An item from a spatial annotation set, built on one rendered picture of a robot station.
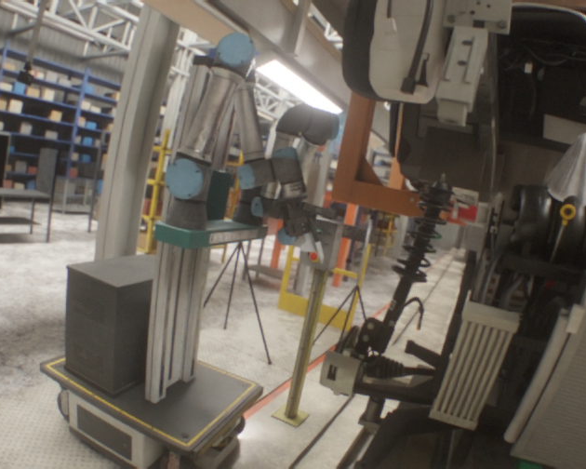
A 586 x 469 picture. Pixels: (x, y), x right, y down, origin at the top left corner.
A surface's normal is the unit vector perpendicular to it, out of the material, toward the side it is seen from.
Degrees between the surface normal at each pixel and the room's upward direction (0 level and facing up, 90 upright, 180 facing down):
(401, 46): 87
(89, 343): 90
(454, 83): 57
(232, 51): 82
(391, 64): 90
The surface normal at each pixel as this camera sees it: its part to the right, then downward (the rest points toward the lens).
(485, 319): -0.44, 0.30
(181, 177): 0.07, 0.27
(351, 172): -0.40, 0.04
